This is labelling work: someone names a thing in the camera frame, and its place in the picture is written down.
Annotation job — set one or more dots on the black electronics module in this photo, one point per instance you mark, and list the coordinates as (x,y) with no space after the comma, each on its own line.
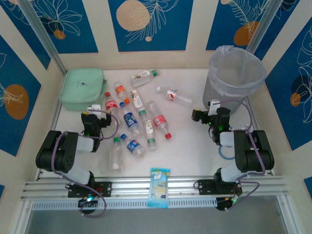
(223,204)
(87,201)

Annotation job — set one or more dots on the unlabelled clear bottle green cap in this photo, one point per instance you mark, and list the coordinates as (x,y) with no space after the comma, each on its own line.
(115,156)

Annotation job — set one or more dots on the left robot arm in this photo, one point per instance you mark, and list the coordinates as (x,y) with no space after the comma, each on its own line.
(56,151)

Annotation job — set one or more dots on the green cap white label bottle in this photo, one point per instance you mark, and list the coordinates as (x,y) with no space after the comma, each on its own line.
(141,78)

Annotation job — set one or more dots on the grey waste bin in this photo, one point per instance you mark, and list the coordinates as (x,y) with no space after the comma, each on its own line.
(219,97)

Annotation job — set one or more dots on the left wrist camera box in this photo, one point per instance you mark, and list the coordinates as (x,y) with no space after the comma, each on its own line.
(94,107)

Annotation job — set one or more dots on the blue wet wipes packet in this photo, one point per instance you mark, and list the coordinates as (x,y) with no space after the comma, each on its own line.
(159,187)

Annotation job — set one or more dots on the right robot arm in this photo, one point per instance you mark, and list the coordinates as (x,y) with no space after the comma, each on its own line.
(253,151)

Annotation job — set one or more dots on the white cap red label bottle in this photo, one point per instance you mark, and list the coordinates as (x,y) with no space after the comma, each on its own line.
(171,95)

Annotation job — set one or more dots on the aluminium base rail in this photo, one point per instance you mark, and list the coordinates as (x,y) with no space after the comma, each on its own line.
(131,187)

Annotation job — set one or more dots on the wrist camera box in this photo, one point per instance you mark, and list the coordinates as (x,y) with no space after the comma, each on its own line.
(214,104)
(94,107)

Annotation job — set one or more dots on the clear plastic bin liner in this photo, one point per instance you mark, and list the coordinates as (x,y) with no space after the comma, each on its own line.
(256,84)

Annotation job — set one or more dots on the small Pepsi bottle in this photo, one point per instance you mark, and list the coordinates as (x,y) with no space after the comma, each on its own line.
(129,119)

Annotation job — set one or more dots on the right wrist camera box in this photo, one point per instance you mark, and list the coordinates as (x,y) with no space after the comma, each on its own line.
(214,104)

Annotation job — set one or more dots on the Coca-Cola bottle red cap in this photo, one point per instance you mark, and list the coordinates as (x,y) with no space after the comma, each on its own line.
(111,105)

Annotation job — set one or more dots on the aluminium frame post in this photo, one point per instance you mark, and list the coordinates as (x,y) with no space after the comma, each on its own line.
(41,31)
(263,26)

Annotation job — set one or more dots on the large blue-capped Pepsi bottle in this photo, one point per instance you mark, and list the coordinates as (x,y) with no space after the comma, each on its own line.
(132,145)

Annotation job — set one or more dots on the orange label plastic bottle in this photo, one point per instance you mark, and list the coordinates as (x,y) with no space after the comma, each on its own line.
(120,89)

